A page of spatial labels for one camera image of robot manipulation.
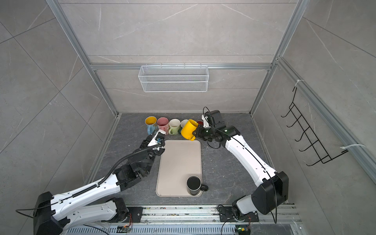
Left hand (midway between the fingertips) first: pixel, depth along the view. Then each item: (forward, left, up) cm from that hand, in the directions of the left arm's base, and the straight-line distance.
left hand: (156, 130), depth 68 cm
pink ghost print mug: (+22, +2, -22) cm, 31 cm away
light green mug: (+24, -6, -25) cm, 35 cm away
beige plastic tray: (0, -11, -32) cm, 34 cm away
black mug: (-19, -18, -23) cm, 35 cm away
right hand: (+4, -18, -8) cm, 20 cm away
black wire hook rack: (-17, -71, +2) cm, 73 cm away
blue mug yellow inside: (+28, +11, -27) cm, 40 cm away
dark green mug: (+23, -12, -22) cm, 34 cm away
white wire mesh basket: (+47, -6, -2) cm, 48 cm away
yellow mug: (+6, -15, -9) cm, 18 cm away
